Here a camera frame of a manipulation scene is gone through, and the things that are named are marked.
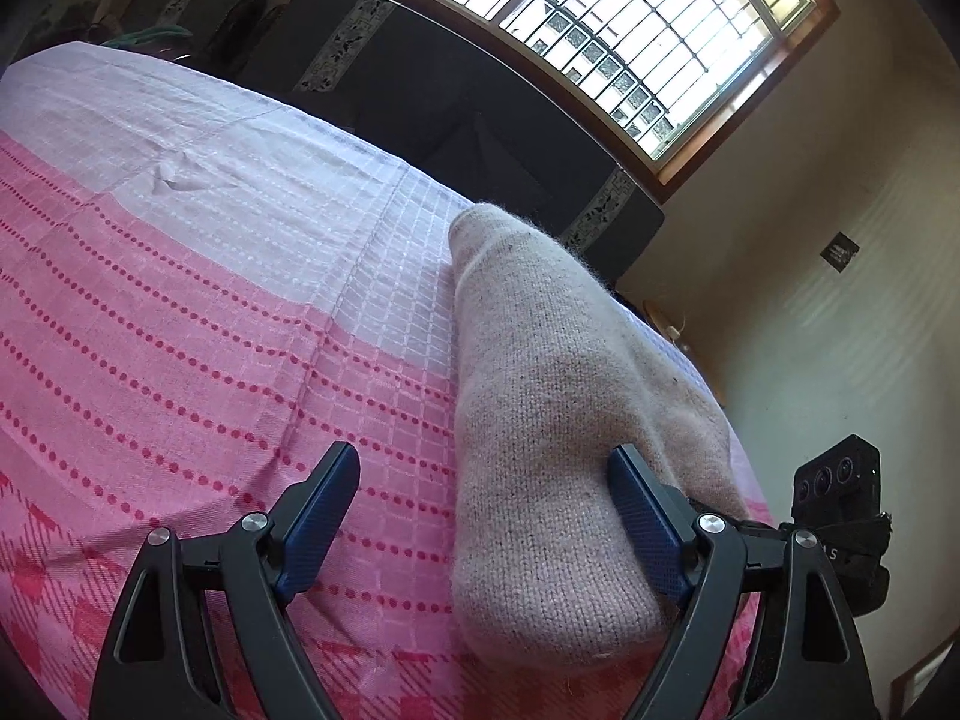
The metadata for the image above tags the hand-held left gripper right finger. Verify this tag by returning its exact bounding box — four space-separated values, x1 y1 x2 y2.
606 444 878 720

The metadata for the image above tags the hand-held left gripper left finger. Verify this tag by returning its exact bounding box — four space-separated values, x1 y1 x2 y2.
90 442 362 720

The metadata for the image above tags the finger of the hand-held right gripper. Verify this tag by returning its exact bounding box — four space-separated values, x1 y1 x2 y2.
686 496 786 535

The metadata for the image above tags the pale pink knit sweater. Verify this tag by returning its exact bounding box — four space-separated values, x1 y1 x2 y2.
448 202 741 667

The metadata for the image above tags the pink dotted bed sheet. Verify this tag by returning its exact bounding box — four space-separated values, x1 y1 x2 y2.
0 41 777 720

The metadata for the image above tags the long black patterned sofa cushion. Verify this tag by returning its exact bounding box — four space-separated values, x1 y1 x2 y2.
247 0 666 284

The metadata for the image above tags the wooden framed grilled window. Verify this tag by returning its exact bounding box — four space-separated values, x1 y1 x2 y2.
259 0 839 203

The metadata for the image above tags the green cloth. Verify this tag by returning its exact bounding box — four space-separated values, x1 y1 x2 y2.
101 24 197 50

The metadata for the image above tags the small black patterned sofa cushion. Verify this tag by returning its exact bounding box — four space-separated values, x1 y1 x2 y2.
127 0 272 61

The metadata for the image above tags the brown wooden frame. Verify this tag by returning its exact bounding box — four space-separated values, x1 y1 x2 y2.
889 662 940 720

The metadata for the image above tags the black wall switch plate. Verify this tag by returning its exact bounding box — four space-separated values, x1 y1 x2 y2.
820 232 860 272

